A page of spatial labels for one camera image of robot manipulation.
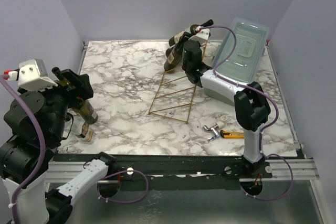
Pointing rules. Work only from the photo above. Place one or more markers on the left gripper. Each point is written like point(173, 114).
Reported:
point(82, 89)

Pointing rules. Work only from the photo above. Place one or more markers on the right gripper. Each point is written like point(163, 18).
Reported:
point(187, 38)

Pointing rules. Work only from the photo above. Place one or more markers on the wine bottle white label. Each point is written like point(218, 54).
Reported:
point(190, 31)

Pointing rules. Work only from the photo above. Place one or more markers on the clear glass bottle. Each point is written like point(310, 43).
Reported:
point(86, 133)

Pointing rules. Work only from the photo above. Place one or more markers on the wine bottle brown label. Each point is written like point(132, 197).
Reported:
point(175, 50)

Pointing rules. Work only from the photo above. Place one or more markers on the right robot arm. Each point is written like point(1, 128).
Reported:
point(250, 103)

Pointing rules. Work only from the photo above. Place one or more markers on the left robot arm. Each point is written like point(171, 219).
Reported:
point(37, 118)

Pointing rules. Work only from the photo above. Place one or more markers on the rear dark wine bottle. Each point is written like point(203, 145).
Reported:
point(84, 109)

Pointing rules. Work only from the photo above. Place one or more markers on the translucent green plastic toolbox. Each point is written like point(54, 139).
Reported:
point(236, 61)

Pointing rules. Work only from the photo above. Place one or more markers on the white plastic pipe fitting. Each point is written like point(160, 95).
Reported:
point(222, 121)

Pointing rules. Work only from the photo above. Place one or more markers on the yellow utility knife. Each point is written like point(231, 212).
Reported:
point(227, 134)

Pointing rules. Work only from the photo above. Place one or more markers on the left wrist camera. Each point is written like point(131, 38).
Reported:
point(31, 76)

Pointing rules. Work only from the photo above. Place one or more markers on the gold wire wine rack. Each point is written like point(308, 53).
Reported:
point(174, 98)

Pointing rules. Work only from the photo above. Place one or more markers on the aluminium frame rail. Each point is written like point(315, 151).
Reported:
point(299, 169)

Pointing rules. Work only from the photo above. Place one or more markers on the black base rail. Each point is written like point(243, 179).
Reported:
point(183, 172)

